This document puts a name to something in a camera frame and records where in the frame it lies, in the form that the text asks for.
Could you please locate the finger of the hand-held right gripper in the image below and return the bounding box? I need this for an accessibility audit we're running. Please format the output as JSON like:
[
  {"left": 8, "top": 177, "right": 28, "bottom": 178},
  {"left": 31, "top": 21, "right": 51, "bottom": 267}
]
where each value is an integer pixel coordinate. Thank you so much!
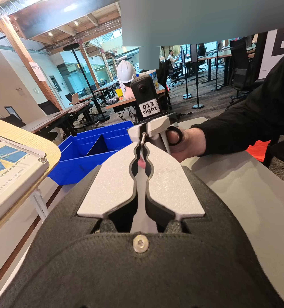
[
  {"left": 128, "top": 123, "right": 148, "bottom": 143},
  {"left": 147, "top": 115, "right": 175, "bottom": 145}
]

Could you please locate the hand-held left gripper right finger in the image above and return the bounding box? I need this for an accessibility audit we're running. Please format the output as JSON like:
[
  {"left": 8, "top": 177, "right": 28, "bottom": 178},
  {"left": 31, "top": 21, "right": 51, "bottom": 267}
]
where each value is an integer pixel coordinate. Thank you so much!
[{"left": 144, "top": 142, "right": 206, "bottom": 221}]

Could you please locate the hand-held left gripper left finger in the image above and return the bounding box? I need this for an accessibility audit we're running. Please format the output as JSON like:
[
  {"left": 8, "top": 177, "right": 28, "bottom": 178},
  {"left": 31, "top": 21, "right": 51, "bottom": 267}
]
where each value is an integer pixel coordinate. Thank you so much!
[{"left": 77, "top": 141, "right": 139, "bottom": 220}]

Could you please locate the person's right forearm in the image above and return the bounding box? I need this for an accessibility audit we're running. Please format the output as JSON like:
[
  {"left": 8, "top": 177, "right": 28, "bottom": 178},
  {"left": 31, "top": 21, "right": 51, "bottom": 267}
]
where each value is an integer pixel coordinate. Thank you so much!
[{"left": 192, "top": 48, "right": 284, "bottom": 157}]

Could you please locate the long wooden office desk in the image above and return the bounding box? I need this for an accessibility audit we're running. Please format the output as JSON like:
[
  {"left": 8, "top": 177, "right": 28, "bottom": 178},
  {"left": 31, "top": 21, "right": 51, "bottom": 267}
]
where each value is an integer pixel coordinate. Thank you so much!
[{"left": 180, "top": 46, "right": 256, "bottom": 83}]

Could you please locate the person's right hand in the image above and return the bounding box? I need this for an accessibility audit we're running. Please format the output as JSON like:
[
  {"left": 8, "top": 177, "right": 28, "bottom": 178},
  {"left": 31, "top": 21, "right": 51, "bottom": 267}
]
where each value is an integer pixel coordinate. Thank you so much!
[{"left": 168, "top": 127, "right": 207, "bottom": 163}]

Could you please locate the white blue wipes canister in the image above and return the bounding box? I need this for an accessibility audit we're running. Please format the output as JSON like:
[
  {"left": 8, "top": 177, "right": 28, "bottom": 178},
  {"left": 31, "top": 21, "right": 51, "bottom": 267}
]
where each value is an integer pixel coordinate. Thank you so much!
[{"left": 146, "top": 70, "right": 160, "bottom": 89}]

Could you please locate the wooden work table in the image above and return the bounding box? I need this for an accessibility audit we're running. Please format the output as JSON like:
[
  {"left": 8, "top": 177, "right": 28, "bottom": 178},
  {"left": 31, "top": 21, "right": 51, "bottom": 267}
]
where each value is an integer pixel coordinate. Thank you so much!
[{"left": 105, "top": 83, "right": 167, "bottom": 110}]

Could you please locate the white hard hat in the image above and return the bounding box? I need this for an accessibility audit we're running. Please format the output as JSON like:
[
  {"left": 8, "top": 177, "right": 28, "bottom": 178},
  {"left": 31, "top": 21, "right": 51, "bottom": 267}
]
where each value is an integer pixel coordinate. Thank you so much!
[{"left": 117, "top": 60, "right": 137, "bottom": 84}]

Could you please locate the black office chair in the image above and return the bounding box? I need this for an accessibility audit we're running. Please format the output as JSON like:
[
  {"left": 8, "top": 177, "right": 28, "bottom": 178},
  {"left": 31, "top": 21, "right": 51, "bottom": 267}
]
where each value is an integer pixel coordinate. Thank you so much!
[
  {"left": 167, "top": 60, "right": 185, "bottom": 87},
  {"left": 262, "top": 135, "right": 284, "bottom": 169},
  {"left": 225, "top": 38, "right": 255, "bottom": 111}
]

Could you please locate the blue plastic bin with dividers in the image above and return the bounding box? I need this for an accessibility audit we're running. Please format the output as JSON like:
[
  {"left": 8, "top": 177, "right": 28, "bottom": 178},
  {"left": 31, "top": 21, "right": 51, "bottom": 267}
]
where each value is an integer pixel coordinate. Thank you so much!
[{"left": 48, "top": 120, "right": 134, "bottom": 186}]

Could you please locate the dark brown table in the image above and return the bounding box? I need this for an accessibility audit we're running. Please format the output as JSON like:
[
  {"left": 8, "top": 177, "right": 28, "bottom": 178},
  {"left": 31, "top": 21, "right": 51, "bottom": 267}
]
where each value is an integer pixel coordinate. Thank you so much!
[{"left": 22, "top": 107, "right": 73, "bottom": 135}]

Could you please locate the black floor lamp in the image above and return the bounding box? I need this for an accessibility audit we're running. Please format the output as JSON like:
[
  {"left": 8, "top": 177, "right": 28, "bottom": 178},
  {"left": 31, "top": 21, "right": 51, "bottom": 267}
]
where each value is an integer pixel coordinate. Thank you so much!
[{"left": 63, "top": 44, "right": 111, "bottom": 122}]

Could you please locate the orange red flat object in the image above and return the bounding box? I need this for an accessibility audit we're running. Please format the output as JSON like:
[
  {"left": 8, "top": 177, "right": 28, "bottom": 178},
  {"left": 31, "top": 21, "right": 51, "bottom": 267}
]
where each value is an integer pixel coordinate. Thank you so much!
[{"left": 247, "top": 140, "right": 271, "bottom": 163}]

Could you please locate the white framed instruction sheet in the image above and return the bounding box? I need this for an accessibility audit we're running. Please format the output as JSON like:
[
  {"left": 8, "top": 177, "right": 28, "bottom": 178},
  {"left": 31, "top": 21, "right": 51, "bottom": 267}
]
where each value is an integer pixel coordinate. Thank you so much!
[{"left": 0, "top": 131, "right": 49, "bottom": 231}]

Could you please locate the wooden display board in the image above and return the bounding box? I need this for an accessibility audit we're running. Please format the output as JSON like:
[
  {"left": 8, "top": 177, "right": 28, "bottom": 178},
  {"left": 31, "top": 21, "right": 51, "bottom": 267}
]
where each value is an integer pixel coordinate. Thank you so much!
[{"left": 0, "top": 114, "right": 61, "bottom": 241}]

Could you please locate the white paper notice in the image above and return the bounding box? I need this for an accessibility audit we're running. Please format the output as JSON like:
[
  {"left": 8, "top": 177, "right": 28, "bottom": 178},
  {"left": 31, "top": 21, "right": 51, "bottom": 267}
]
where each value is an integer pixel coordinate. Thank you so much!
[{"left": 29, "top": 62, "right": 47, "bottom": 82}]

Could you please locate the black white printed banner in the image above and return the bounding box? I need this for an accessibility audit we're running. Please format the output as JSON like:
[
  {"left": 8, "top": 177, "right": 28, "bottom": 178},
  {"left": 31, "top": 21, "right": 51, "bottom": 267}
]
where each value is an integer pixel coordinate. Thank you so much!
[{"left": 259, "top": 24, "right": 284, "bottom": 80}]

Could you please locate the black stanchion post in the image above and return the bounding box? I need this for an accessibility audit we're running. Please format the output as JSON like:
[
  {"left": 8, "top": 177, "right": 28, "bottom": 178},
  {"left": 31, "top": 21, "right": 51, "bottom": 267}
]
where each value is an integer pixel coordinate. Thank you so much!
[
  {"left": 211, "top": 42, "right": 222, "bottom": 92},
  {"left": 182, "top": 46, "right": 193, "bottom": 100},
  {"left": 192, "top": 44, "right": 205, "bottom": 110}
]

